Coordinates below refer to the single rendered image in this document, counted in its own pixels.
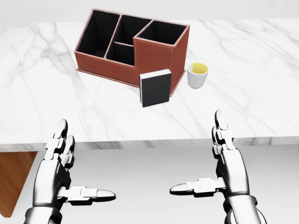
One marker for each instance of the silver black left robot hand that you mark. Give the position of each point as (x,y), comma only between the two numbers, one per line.
(47,172)

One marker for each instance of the black book with white pages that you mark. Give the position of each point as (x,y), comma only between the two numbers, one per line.
(155,89)

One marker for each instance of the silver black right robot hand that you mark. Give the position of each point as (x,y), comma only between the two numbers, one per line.
(233,168)

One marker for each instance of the white cup with yellow inside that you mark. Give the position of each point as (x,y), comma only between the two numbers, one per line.
(197,74)

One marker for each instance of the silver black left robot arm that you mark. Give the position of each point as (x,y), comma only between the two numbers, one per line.
(43,214)

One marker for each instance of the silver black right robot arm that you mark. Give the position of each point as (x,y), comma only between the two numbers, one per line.
(244,211)

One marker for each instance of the red-brown desk caddy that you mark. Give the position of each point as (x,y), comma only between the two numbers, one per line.
(133,50)

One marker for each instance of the brown wooden table leg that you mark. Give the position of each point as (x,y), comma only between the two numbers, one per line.
(14,182)

